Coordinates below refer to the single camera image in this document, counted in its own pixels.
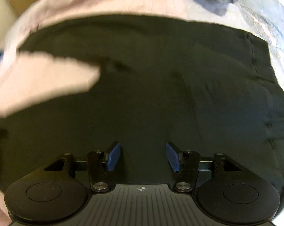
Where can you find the pink fleece blanket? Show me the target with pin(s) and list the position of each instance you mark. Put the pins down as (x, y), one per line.
(73, 11)

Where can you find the blue-grey herringbone blanket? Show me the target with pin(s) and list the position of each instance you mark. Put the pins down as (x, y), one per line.
(262, 16)

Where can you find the black pants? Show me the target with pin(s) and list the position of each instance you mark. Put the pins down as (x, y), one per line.
(156, 87)

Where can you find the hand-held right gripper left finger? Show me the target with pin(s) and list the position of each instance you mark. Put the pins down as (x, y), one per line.
(113, 156)

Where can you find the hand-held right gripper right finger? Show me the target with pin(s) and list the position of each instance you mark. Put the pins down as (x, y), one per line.
(172, 156)

